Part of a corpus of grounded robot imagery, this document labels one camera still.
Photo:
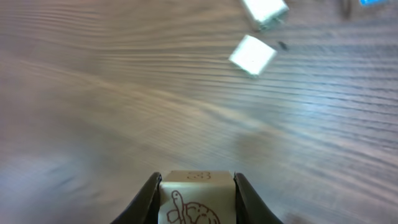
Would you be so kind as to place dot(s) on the white green pattern block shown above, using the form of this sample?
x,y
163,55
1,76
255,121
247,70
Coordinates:
x,y
264,14

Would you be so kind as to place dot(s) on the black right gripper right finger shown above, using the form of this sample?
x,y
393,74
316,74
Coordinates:
x,y
250,208

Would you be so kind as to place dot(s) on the white green Z block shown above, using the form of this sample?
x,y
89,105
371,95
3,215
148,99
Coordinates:
x,y
252,55

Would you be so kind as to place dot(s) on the white plain letter block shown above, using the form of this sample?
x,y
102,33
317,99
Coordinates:
x,y
197,197

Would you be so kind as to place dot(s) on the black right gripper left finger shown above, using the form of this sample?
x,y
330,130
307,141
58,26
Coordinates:
x,y
144,207

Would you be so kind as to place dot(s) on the blue letter block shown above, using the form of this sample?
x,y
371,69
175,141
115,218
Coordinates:
x,y
367,3

